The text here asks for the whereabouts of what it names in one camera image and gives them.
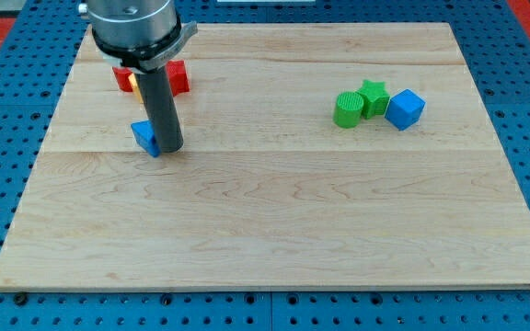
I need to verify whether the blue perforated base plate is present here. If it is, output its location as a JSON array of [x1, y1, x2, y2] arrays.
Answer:
[[0, 1, 530, 330]]

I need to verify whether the blue cube block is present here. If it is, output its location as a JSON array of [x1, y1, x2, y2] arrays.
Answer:
[[385, 89, 426, 131]]

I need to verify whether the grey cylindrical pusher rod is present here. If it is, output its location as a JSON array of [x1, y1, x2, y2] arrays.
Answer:
[[135, 67, 183, 153]]

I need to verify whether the green star block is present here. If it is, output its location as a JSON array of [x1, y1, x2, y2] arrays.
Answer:
[[357, 79, 390, 120]]

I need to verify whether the red block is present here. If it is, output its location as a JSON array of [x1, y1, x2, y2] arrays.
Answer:
[[166, 60, 190, 97], [112, 67, 133, 93]]

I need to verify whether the wooden board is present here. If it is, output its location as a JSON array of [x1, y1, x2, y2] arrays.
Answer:
[[0, 23, 530, 292]]

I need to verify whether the green cylinder block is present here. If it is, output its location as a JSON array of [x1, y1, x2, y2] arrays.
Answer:
[[333, 91, 364, 129]]

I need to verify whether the blue triangle block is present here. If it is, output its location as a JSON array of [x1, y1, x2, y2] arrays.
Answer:
[[131, 120, 161, 157]]

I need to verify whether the red block right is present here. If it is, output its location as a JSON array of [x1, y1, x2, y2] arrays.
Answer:
[[166, 60, 190, 97]]

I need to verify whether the yellow hexagon block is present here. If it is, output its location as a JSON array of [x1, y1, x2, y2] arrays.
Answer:
[[128, 74, 144, 104]]

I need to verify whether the red block left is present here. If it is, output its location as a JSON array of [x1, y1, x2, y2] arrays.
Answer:
[[112, 67, 133, 93]]

